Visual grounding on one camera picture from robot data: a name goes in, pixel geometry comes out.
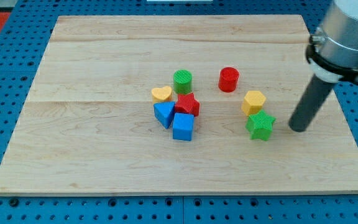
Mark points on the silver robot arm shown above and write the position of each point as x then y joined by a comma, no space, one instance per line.
333,49

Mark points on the red star block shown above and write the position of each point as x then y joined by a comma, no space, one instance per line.
187,104

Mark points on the yellow hexagon block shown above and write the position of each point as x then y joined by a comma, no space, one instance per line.
253,102

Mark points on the green star block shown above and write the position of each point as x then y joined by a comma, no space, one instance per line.
260,125

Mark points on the blue cube block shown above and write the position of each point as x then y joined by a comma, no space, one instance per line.
183,126

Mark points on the blue triangle block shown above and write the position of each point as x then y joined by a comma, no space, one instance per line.
164,112

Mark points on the yellow heart block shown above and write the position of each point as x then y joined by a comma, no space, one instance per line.
161,94

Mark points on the green cylinder block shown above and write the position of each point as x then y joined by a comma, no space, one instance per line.
182,82

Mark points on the light wooden board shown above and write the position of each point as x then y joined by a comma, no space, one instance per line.
88,128

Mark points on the red cylinder block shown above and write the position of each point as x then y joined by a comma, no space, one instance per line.
228,79

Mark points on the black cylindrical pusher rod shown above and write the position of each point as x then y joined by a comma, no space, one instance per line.
311,100

